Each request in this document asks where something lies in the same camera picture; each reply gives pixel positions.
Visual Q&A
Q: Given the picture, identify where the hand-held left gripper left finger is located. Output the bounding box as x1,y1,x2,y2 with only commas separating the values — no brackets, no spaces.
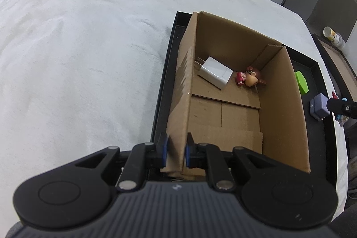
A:
70,132,169,192

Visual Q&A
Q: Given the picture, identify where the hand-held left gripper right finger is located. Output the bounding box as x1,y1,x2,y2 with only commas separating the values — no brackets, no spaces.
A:
185,132,282,191

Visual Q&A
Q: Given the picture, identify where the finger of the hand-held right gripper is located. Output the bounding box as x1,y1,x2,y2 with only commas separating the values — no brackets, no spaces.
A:
327,97,357,119

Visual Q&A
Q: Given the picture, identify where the pink toy figure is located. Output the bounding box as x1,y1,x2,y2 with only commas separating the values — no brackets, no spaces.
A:
331,91,350,126

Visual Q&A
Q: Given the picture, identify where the purple cube toy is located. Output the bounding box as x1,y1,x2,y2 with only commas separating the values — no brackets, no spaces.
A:
309,93,331,121

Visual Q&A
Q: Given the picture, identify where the green hexagonal cup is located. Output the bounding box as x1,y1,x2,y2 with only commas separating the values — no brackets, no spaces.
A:
295,71,309,95

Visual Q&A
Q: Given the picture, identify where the cardboard box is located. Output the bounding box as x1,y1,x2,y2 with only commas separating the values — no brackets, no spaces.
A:
162,11,311,180

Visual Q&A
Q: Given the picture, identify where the white charger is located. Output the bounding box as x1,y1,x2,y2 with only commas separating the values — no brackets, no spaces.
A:
195,56,234,91

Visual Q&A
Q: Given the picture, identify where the brown-haired doll figure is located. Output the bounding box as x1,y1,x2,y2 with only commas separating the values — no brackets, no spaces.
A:
237,66,267,87

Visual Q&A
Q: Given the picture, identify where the black cardboard-lined tray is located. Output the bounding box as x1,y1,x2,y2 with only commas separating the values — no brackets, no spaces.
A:
312,33,357,105

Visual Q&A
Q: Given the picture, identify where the paper cup stack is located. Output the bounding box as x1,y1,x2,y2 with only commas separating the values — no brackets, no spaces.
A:
323,27,345,49

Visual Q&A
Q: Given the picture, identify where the grey padded panel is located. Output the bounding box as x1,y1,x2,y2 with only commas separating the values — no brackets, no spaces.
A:
305,0,357,43

